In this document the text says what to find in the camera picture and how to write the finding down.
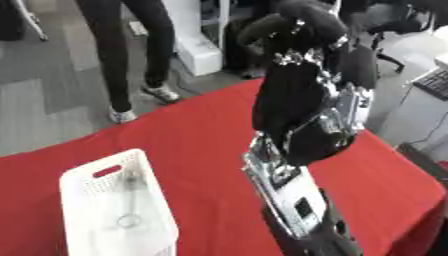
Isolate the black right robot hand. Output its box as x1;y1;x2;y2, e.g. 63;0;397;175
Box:
234;0;380;168

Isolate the black office chair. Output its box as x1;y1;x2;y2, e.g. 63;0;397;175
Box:
365;6;427;75

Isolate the white desk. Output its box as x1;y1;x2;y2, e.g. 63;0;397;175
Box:
378;66;448;153

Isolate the black keyboard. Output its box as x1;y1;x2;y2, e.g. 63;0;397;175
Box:
411;68;448;102

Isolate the person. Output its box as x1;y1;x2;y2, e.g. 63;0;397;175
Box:
73;0;184;125

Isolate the silver metal utensil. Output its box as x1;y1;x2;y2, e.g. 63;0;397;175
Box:
113;172;147;230

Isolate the white plastic basket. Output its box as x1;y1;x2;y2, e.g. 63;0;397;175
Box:
57;148;182;256

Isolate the white chair leg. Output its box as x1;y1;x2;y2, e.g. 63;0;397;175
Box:
12;0;51;43

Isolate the white pedestal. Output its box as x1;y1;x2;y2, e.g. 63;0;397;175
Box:
161;0;228;77

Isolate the black cable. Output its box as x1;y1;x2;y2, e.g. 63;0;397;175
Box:
406;111;448;145

